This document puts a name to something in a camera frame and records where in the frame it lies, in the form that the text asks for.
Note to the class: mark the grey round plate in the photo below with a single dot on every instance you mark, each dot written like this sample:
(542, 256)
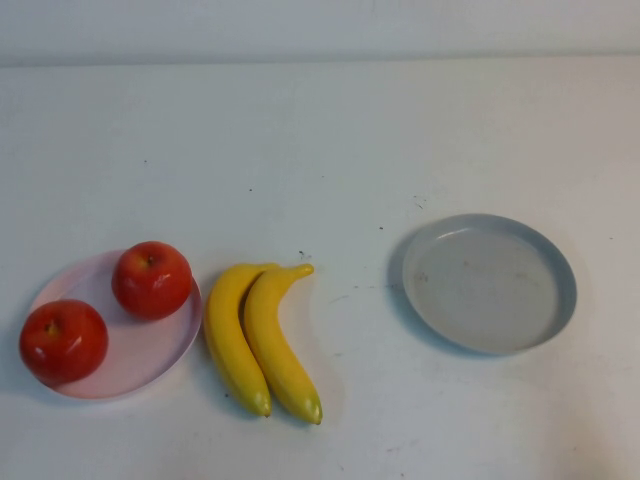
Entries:
(485, 290)

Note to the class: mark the yellow banana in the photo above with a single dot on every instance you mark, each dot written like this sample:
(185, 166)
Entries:
(280, 350)
(225, 325)

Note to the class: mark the pink round plate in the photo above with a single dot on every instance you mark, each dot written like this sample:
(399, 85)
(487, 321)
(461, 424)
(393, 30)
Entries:
(145, 350)

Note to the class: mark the red apple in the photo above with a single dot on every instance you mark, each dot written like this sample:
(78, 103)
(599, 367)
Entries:
(150, 285)
(62, 345)

